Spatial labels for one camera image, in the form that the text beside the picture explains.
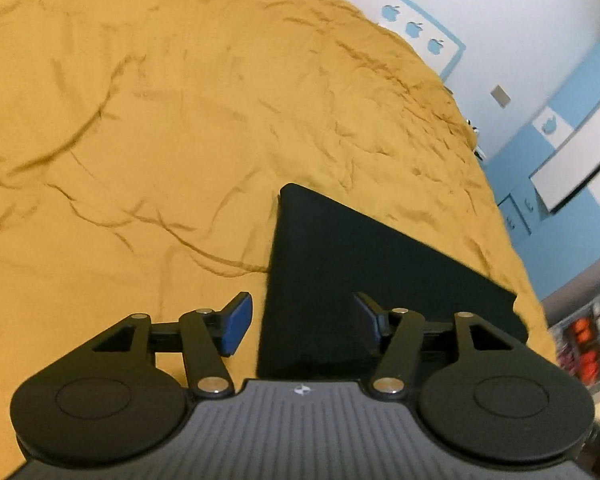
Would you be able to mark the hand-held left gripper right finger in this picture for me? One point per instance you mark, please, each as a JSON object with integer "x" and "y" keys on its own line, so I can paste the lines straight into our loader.
{"x": 367, "y": 322}

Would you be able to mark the yellow quilt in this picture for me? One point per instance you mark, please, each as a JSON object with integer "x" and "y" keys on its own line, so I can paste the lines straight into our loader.
{"x": 155, "y": 135}

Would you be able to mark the white board panel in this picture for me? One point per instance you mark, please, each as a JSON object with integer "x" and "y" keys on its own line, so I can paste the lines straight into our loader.
{"x": 580, "y": 160}

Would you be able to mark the white and blue headboard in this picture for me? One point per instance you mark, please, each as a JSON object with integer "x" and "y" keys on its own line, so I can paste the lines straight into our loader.
{"x": 413, "y": 29}

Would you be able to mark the blue wardrobe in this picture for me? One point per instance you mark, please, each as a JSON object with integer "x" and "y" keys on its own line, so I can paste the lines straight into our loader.
{"x": 545, "y": 240}

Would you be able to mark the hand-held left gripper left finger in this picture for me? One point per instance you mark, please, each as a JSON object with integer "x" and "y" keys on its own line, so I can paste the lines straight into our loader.
{"x": 233, "y": 322}

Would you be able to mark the black pants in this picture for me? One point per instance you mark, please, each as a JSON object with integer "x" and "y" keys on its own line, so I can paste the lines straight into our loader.
{"x": 355, "y": 260}

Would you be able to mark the wall switch plate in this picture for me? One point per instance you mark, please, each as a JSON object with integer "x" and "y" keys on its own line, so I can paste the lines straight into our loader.
{"x": 501, "y": 96}

